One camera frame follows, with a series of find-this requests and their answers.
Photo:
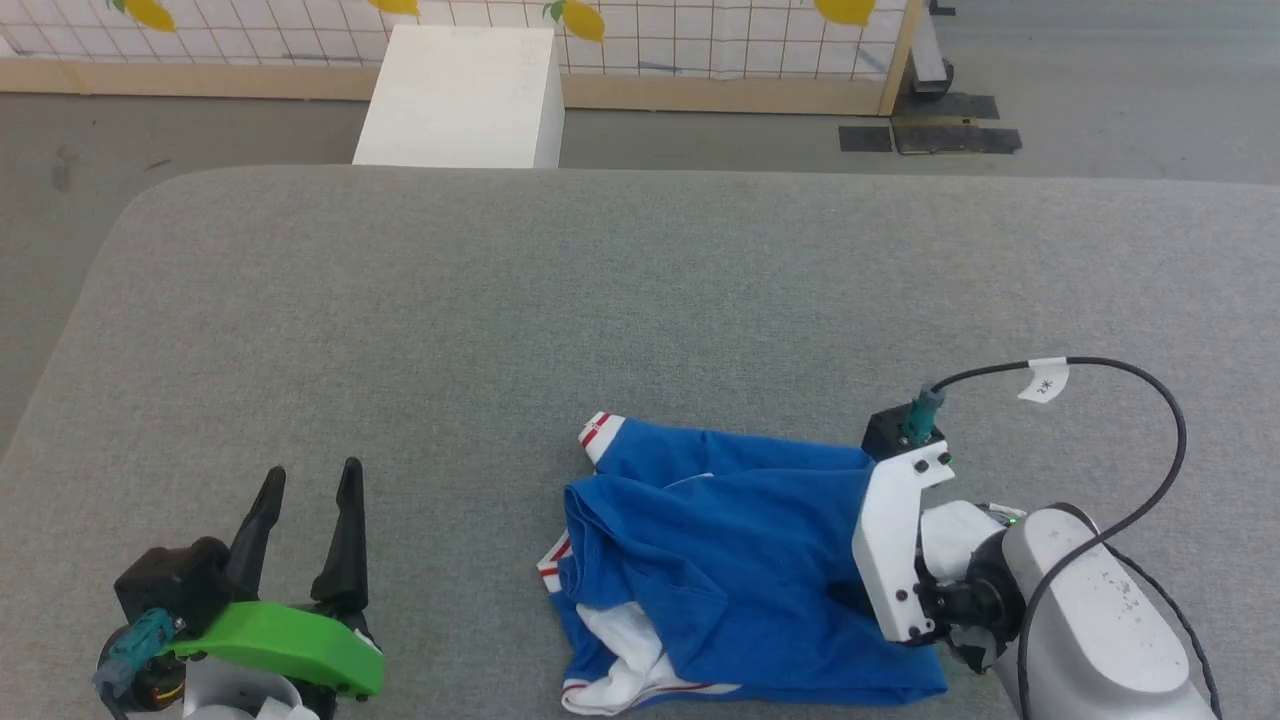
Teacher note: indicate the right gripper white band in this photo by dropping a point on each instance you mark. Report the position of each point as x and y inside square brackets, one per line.
[885, 540]

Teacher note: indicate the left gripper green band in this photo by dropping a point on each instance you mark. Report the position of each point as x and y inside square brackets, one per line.
[290, 640]

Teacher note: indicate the blue basketball jersey white trim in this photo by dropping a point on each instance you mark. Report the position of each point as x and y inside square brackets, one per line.
[750, 540]

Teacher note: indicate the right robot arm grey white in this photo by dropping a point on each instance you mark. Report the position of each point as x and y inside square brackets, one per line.
[1090, 630]

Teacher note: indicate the left white paper label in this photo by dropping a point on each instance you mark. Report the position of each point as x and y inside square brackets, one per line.
[285, 710]

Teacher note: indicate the white paper label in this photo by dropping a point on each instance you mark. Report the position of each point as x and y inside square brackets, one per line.
[1045, 380]
[285, 710]

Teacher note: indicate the right white paper label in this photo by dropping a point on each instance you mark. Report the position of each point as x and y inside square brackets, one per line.
[1045, 380]

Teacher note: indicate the small black floor plate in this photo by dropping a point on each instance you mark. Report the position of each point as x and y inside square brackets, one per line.
[865, 138]

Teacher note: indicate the long black floor plate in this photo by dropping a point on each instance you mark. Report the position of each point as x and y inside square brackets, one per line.
[955, 137]

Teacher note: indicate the dark floor plate under foot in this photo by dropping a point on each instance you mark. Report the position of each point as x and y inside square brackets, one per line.
[955, 105]

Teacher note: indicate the grey partition foot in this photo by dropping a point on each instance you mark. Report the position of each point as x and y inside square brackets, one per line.
[932, 60]

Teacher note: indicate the lemon print tiled partition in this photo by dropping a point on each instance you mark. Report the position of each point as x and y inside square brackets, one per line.
[700, 40]

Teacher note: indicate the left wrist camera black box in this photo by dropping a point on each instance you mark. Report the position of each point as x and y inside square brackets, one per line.
[170, 580]

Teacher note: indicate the white box pedestal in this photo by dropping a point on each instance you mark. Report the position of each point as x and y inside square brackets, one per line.
[460, 95]

